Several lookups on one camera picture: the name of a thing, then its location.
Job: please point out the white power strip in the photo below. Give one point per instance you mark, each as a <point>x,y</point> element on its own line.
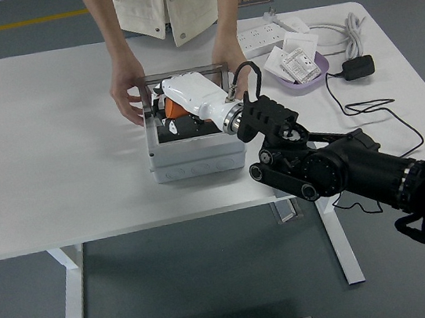
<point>259,38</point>

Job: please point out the grey plastic junction box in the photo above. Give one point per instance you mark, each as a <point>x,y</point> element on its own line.
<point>197,161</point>

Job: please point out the person's left hand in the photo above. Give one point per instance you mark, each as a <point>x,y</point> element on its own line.
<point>231,55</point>

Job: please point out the white table leg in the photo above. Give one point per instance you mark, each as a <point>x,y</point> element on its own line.
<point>72,301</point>
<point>344,251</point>

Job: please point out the black power adapter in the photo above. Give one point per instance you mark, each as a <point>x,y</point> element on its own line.
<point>359,68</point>

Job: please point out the person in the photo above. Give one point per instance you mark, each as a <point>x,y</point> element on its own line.
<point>143,6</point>

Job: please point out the yellow floor line tape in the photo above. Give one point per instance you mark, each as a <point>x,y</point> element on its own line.
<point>19,24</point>

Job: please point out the orange cylindrical battery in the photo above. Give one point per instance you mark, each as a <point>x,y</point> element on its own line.
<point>174,110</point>

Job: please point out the purple plastic tray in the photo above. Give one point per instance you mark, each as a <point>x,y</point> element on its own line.
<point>321,62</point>

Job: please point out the large white switch panel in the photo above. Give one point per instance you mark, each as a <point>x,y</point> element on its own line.
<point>301,41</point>

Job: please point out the grey under-table control box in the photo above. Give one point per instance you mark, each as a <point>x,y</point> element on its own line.
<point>287,209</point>

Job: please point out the person's right forearm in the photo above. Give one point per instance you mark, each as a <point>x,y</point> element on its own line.
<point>106,23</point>

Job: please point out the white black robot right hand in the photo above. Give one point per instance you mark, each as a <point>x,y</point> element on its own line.
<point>191,91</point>

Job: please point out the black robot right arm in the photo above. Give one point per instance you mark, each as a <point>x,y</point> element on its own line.
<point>336,165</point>

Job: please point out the person's left forearm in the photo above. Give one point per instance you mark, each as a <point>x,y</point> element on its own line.
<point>230,6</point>

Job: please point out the person's right hand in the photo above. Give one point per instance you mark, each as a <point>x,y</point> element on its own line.
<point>124,78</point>

